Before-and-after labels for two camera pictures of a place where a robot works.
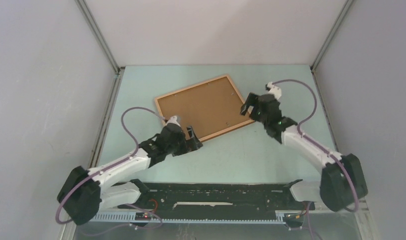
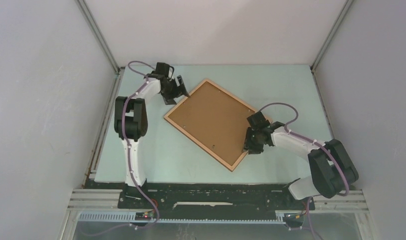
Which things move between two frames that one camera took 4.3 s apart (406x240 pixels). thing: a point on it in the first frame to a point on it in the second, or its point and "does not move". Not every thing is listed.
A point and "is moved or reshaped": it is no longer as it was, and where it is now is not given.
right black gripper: x=252 y=100 to x=253 y=149
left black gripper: x=192 y=144 to x=169 y=98
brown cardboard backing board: x=211 y=108 is moved or reshaped
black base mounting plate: x=216 y=198 does not move
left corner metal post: x=119 y=69 does not move
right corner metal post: x=347 y=6 does not move
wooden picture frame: x=201 y=83 to x=215 y=120
